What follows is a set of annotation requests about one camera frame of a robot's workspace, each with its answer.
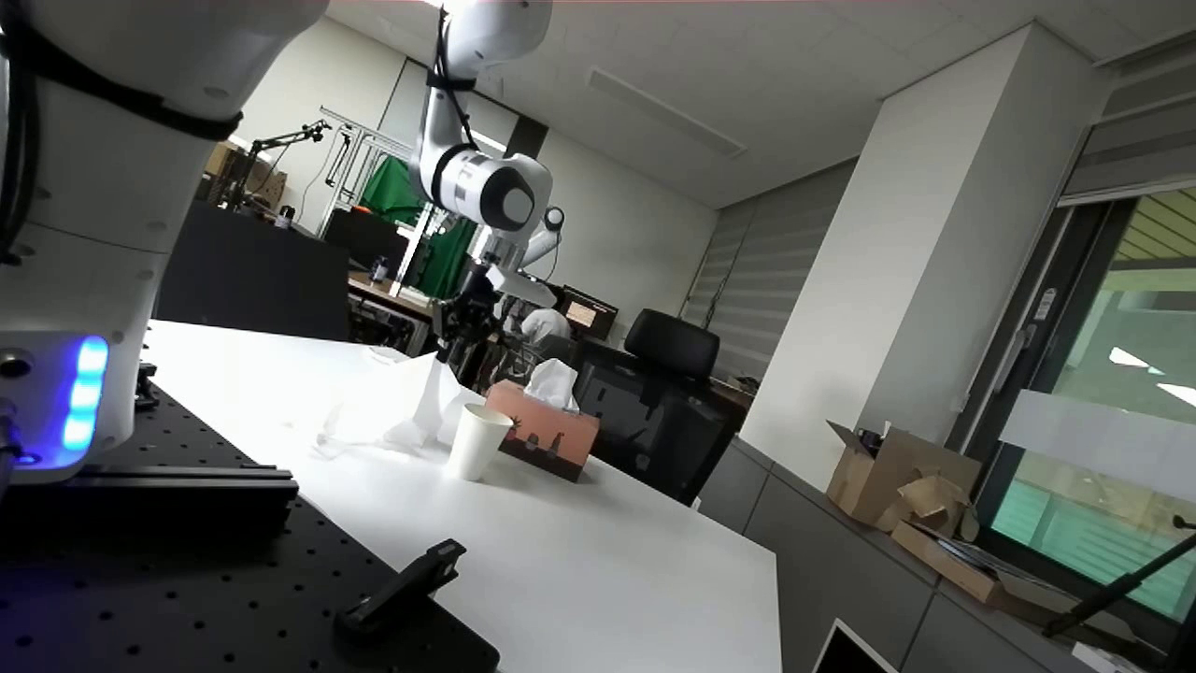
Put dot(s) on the black perforated breadboard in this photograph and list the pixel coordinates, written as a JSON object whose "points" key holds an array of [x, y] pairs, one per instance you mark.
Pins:
{"points": [[187, 586]]}

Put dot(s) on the crumpled white plastic bag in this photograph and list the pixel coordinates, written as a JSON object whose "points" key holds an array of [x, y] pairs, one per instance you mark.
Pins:
{"points": [[367, 418]]}

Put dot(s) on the black partition panel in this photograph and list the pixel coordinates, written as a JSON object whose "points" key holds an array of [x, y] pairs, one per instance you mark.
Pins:
{"points": [[247, 274]]}

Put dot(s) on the black panel with white edge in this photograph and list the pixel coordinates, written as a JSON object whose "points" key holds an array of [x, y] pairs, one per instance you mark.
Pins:
{"points": [[853, 654]]}

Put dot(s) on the black office chair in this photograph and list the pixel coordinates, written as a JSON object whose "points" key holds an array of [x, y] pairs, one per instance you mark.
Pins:
{"points": [[660, 397]]}

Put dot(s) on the flattened cardboard box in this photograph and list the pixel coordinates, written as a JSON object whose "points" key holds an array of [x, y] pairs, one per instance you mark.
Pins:
{"points": [[964, 563]]}

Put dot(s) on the white paper cup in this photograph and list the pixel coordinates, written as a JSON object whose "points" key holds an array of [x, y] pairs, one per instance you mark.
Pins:
{"points": [[477, 438]]}

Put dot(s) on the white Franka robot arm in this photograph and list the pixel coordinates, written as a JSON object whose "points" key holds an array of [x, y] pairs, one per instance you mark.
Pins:
{"points": [[98, 153]]}

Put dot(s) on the open cardboard box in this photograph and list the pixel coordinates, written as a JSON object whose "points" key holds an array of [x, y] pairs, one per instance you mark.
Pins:
{"points": [[899, 472]]}

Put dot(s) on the white clothes rack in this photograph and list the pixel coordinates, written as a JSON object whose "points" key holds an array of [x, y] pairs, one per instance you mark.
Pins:
{"points": [[342, 153]]}

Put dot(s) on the dark screen with orange picture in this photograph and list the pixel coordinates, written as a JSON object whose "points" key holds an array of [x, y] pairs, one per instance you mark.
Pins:
{"points": [[584, 311]]}

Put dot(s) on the wooden desk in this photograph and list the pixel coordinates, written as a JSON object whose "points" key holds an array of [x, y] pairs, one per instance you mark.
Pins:
{"points": [[396, 304]]}

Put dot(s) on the green hanging cloth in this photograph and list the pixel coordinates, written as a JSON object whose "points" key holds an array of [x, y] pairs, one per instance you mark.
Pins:
{"points": [[395, 191], [441, 260]]}

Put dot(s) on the brown cardboard box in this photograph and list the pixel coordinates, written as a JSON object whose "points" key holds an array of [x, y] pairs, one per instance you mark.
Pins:
{"points": [[247, 175]]}

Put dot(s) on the black tripod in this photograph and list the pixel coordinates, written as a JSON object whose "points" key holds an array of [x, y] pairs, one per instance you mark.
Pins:
{"points": [[1121, 586]]}

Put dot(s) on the black metal rail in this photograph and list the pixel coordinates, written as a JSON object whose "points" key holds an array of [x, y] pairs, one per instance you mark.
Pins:
{"points": [[152, 495]]}

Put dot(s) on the grey low cabinet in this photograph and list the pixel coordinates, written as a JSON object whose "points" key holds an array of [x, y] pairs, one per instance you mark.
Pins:
{"points": [[825, 563]]}

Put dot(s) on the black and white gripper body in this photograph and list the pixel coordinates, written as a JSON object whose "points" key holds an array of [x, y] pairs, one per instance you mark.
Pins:
{"points": [[488, 304]]}

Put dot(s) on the orange tissue box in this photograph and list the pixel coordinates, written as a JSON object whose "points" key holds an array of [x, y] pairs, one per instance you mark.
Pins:
{"points": [[547, 436]]}

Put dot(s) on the white tissue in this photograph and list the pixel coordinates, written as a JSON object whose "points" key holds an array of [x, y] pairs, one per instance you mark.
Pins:
{"points": [[436, 397], [556, 383]]}

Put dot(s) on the black monitor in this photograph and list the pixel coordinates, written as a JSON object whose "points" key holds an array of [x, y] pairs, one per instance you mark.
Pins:
{"points": [[365, 236]]}

